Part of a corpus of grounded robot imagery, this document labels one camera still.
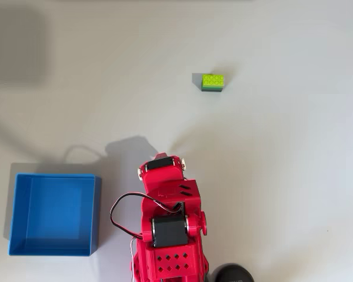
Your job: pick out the blue box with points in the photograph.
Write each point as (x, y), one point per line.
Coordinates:
(56, 211)

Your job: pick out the black round object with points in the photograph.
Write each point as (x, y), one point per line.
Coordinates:
(232, 274)

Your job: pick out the green lego brick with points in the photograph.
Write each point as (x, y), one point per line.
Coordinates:
(213, 80)

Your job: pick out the red robot arm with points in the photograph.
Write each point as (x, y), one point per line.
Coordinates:
(151, 264)

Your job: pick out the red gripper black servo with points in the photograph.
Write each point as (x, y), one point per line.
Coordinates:
(162, 175)

